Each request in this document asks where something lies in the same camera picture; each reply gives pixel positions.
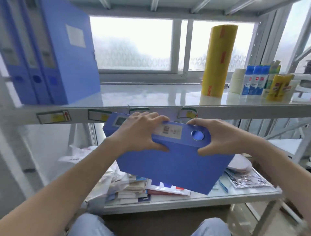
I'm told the person's leg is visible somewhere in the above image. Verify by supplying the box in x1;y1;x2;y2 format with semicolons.
191;217;232;236
68;212;115;236

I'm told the white metal shelf rack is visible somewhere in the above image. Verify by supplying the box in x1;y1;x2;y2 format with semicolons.
0;0;311;236

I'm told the white plastic bag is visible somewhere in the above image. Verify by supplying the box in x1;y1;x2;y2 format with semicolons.
58;145;99;164

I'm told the pile of booklets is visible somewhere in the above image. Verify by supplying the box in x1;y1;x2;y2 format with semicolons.
106;171;151;204

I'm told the person's right leg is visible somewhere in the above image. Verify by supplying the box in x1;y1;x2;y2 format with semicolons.
191;217;232;236

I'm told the blue glue bottle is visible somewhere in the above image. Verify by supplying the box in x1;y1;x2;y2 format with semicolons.
240;65;255;97
250;65;263;96
259;64;271;96

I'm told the clear plastic bag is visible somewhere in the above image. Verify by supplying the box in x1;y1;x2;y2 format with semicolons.
85;162;130;203

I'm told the white plastic jar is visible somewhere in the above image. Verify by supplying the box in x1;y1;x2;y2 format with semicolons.
228;68;246;94

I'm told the person's left forearm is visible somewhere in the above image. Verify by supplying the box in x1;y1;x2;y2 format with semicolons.
0;138;122;236

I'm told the clear wrapped paper packet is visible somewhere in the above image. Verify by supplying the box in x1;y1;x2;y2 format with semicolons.
224;167;275;189

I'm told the person's left hand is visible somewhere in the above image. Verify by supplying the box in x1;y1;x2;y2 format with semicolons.
107;112;171;156

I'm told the yellow glue bottle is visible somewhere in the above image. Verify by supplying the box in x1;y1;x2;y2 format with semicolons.
266;74;294;101

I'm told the yellow film roll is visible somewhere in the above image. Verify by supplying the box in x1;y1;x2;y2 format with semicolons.
200;24;239;98

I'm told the person's left leg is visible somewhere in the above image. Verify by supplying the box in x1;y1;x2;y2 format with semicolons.
68;212;115;236

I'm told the blue file box with barcode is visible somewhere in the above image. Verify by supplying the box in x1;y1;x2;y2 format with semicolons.
103;112;236;195

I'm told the white packet with red print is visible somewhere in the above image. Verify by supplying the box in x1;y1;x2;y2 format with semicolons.
145;181;191;197

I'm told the neighbouring white shelf rack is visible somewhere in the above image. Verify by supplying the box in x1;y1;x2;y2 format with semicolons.
266;118;311;172

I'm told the person's right hand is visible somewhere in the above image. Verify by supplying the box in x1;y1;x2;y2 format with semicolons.
187;118;249;157

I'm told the white round pad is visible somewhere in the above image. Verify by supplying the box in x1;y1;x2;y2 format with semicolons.
227;154;253;173

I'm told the white framed window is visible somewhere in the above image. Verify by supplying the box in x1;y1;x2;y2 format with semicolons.
89;16;256;74

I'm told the green bottle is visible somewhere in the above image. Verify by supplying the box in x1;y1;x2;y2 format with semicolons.
262;60;281;98

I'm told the person's right forearm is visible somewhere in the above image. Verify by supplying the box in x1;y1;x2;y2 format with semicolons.
239;132;311;220

